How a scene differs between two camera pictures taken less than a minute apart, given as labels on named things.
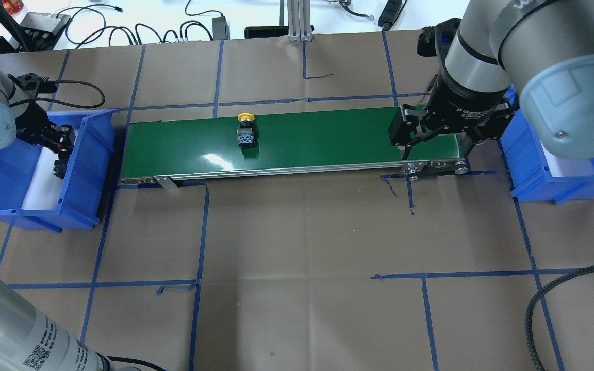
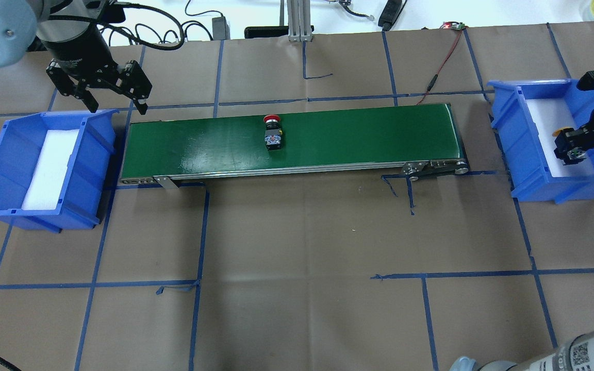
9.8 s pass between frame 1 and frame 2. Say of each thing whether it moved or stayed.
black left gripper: moved
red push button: moved
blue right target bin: stayed
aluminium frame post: stayed
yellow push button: moved
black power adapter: stayed
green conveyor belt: stayed
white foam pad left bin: stayed
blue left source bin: stayed
